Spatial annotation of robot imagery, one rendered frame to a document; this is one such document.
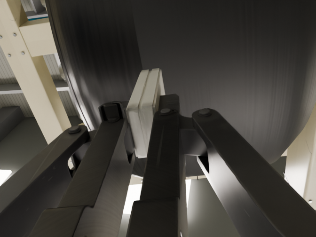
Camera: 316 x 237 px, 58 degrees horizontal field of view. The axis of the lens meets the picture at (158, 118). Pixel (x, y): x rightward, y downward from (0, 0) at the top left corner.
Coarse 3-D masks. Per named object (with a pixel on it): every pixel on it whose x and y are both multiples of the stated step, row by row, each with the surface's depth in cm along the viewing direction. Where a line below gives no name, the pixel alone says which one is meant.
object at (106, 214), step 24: (120, 120) 14; (96, 144) 12; (120, 144) 12; (96, 168) 10; (120, 168) 12; (72, 192) 9; (96, 192) 9; (120, 192) 12; (48, 216) 8; (72, 216) 8; (96, 216) 9; (120, 216) 11
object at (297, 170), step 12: (312, 120) 57; (312, 132) 57; (300, 144) 64; (312, 144) 58; (288, 156) 74; (300, 156) 65; (312, 156) 60; (288, 168) 75; (300, 168) 66; (312, 168) 61; (288, 180) 77; (300, 180) 67; (312, 180) 63; (300, 192) 68; (312, 192) 65; (312, 204) 68
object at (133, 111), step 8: (144, 72) 20; (144, 80) 18; (136, 88) 17; (144, 88) 17; (136, 96) 16; (128, 104) 15; (136, 104) 15; (128, 112) 14; (136, 112) 14; (128, 120) 15; (136, 120) 14; (136, 128) 15; (136, 136) 15; (144, 136) 15; (136, 144) 15; (144, 144) 15; (136, 152) 15; (144, 152) 15
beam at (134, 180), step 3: (132, 177) 101; (135, 177) 101; (138, 177) 101; (186, 177) 100; (189, 177) 100; (192, 177) 100; (195, 177) 100; (198, 177) 100; (201, 177) 100; (204, 177) 100; (132, 180) 102; (135, 180) 102; (138, 180) 102; (141, 180) 101; (132, 183) 103; (135, 183) 103; (138, 183) 103; (141, 183) 103
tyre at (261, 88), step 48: (48, 0) 30; (96, 0) 26; (144, 0) 26; (192, 0) 25; (240, 0) 25; (288, 0) 25; (96, 48) 28; (144, 48) 27; (192, 48) 27; (240, 48) 27; (288, 48) 27; (96, 96) 31; (192, 96) 29; (240, 96) 29; (288, 96) 30; (288, 144) 37
